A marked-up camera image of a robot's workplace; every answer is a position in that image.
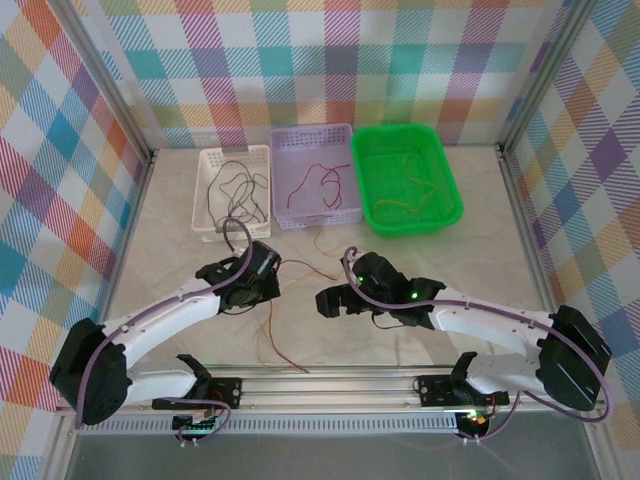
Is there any green perforated plastic basket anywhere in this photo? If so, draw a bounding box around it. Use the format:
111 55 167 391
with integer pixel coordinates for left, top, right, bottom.
350 123 464 239

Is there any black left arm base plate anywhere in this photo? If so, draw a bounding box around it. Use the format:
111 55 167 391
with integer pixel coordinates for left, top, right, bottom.
209 377 245 409

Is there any slotted grey cable duct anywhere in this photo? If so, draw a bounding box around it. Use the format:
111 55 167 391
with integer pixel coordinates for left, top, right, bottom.
97 415 461 436

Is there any thin yellow cable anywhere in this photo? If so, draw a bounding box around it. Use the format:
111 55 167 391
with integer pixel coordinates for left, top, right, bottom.
374 153 437 214

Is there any thin black cable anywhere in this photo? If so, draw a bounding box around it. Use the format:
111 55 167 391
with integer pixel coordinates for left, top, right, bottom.
207 159 271 226

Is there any purple perforated plastic basket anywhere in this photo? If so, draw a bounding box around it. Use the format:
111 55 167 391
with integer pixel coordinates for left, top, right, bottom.
269 123 365 232

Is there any aluminium frame post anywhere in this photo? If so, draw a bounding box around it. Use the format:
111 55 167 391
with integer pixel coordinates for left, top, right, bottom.
497 0 601 159
47 0 157 169

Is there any thin orange cable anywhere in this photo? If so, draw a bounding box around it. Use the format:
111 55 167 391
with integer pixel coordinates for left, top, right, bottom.
254 227 341 374

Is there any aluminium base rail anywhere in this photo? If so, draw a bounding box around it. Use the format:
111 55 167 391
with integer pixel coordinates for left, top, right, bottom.
124 364 609 410

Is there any thin red cable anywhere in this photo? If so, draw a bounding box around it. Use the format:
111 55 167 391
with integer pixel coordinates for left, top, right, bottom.
287 162 351 209

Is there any white perforated plastic basket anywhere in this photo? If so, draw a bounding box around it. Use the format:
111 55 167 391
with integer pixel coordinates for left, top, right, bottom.
192 144 275 241

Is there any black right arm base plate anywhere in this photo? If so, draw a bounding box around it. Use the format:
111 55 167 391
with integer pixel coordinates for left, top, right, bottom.
417 373 511 407

